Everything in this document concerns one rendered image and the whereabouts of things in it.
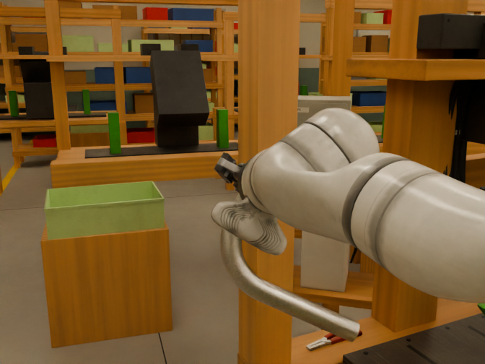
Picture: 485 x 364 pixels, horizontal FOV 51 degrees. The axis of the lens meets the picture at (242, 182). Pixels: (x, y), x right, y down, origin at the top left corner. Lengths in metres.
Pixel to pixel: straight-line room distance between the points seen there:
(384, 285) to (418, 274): 1.05
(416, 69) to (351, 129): 0.67
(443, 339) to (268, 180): 1.00
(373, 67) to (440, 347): 0.65
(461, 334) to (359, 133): 1.02
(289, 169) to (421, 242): 0.12
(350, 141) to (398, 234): 0.12
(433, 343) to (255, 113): 0.69
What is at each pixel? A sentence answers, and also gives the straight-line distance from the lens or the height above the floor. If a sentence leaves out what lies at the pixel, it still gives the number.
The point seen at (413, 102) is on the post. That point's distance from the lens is 1.20.
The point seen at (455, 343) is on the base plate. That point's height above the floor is 0.90.
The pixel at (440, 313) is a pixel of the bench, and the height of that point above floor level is 0.88.
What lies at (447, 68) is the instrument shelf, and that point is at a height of 1.52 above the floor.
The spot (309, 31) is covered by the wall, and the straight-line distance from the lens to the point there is 11.63.
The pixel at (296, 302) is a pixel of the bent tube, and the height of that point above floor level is 1.21.
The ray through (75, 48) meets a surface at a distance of 7.62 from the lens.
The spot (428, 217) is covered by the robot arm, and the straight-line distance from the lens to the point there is 0.30.
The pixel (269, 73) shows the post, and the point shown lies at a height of 1.52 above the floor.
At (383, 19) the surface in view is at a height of 2.09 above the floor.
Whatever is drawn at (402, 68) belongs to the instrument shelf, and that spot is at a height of 1.52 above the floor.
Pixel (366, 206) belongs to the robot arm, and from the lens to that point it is 0.32.
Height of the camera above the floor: 1.55
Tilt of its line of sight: 14 degrees down
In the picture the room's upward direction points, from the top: straight up
